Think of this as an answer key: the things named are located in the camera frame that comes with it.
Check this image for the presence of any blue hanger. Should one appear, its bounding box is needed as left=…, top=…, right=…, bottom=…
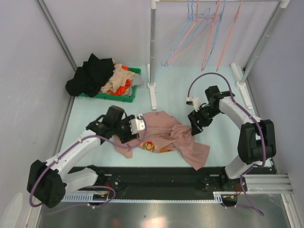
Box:
left=161, top=0, right=214, bottom=67
left=205, top=0, right=227, bottom=67

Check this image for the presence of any blue hanger right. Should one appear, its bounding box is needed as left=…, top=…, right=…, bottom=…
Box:
left=205, top=0, right=227, bottom=67

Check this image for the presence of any beige garment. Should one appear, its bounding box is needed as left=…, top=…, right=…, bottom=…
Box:
left=100, top=64, right=135, bottom=94

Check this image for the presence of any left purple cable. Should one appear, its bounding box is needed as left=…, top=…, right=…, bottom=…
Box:
left=28, top=114, right=148, bottom=216

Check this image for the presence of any white cable duct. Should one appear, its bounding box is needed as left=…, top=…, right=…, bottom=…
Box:
left=61, top=193, right=223, bottom=204

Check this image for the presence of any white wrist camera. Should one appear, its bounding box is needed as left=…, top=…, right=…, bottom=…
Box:
left=186, top=97, right=201, bottom=112
left=130, top=115, right=145, bottom=134

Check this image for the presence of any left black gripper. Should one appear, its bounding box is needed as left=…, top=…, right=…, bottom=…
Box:
left=112, top=114, right=139, bottom=143

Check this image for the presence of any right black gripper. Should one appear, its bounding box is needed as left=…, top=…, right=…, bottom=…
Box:
left=188, top=105, right=221, bottom=136

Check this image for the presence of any white clothes rack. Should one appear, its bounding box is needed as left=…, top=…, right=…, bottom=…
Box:
left=147, top=0, right=290, bottom=110

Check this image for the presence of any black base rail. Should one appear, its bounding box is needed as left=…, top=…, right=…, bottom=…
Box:
left=64, top=166, right=277, bottom=206

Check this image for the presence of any black garment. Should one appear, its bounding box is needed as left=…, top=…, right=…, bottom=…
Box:
left=66, top=54, right=114, bottom=97

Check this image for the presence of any orange garment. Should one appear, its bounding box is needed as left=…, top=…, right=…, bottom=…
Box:
left=108, top=80, right=131, bottom=95

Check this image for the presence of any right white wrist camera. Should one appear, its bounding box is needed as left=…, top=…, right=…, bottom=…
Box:
left=186, top=97, right=201, bottom=112

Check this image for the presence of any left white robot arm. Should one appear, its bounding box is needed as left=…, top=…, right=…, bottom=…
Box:
left=27, top=105, right=147, bottom=208

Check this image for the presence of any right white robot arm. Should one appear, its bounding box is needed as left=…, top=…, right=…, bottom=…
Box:
left=186, top=86, right=276, bottom=190

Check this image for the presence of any blue hanger left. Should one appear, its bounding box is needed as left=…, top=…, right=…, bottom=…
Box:
left=161, top=0, right=214, bottom=67

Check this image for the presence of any pink hanger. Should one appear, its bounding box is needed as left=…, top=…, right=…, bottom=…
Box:
left=201, top=0, right=220, bottom=71
left=161, top=0, right=227, bottom=67
left=216, top=0, right=243, bottom=72

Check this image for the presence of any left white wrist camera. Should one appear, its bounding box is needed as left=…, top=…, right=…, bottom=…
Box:
left=130, top=115, right=145, bottom=134

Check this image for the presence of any green plastic bin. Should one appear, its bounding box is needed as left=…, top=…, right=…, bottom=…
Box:
left=94, top=66, right=143, bottom=103

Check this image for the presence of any grey garment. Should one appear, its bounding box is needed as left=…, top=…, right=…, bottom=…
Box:
left=127, top=74, right=143, bottom=97

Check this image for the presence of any pink t shirt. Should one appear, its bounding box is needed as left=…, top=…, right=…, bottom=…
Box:
left=113, top=111, right=210, bottom=171

